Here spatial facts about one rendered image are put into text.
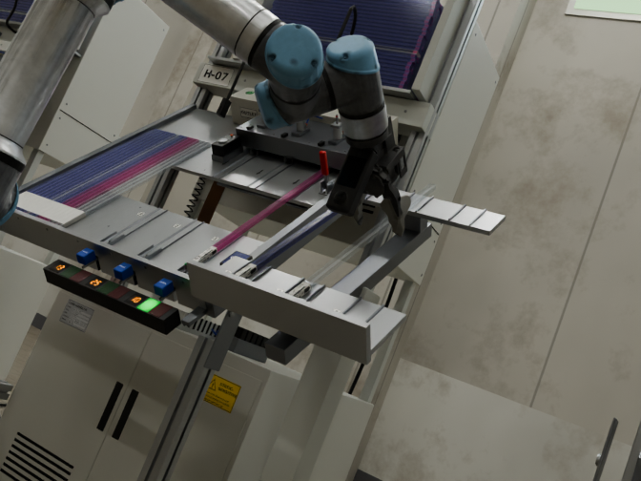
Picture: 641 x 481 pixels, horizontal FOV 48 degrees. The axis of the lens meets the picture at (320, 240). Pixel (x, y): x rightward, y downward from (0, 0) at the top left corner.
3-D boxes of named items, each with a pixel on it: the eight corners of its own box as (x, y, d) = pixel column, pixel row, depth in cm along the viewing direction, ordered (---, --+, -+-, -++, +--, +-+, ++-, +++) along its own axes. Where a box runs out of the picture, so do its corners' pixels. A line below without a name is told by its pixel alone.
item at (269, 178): (319, 225, 164) (318, 205, 161) (117, 165, 196) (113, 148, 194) (390, 168, 187) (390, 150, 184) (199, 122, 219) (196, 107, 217)
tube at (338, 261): (279, 314, 110) (279, 308, 109) (272, 311, 110) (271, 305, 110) (435, 189, 145) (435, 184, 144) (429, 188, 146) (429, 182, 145)
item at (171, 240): (209, 301, 137) (207, 287, 135) (-3, 217, 170) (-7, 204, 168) (270, 254, 150) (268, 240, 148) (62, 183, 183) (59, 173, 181)
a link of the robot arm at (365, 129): (369, 123, 111) (326, 115, 116) (374, 147, 114) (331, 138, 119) (393, 97, 115) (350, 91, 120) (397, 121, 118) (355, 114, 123)
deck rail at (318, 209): (215, 319, 136) (211, 292, 133) (207, 315, 137) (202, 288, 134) (397, 170, 186) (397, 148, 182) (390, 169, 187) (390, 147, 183)
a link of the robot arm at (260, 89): (248, 67, 104) (320, 43, 105) (253, 94, 115) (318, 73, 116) (266, 116, 103) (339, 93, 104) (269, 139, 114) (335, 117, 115)
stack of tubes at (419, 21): (403, 89, 184) (440, -3, 188) (246, 61, 210) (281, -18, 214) (418, 112, 195) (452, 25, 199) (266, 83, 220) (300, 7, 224)
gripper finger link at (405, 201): (426, 219, 129) (404, 177, 125) (410, 240, 126) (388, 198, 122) (412, 219, 132) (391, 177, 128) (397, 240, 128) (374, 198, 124)
